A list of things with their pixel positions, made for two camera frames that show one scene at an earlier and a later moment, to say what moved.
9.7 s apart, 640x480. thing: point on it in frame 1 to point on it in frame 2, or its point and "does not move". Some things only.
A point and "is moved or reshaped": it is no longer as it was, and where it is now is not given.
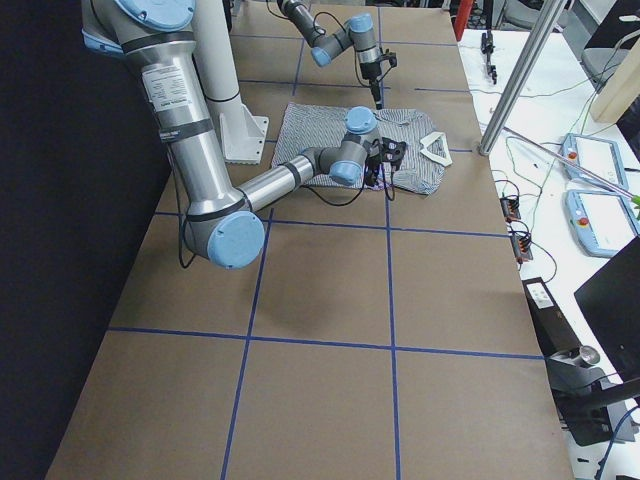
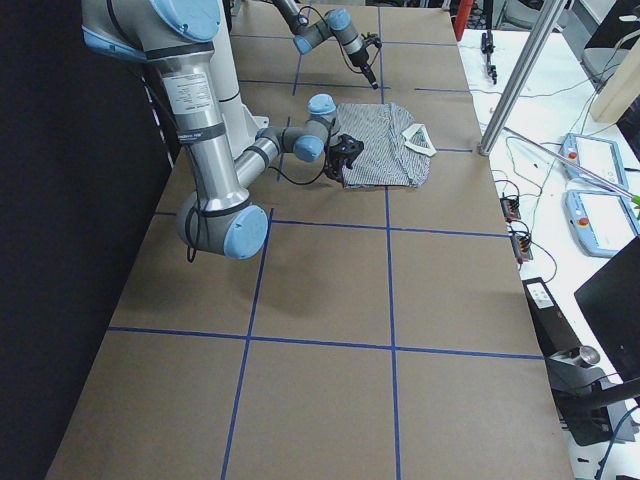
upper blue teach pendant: (598, 156) does not move
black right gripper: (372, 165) to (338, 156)
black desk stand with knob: (584, 393) does not move
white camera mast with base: (244, 136) does not move
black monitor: (611, 303) does not move
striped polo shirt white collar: (311, 125) is moved or reshaped
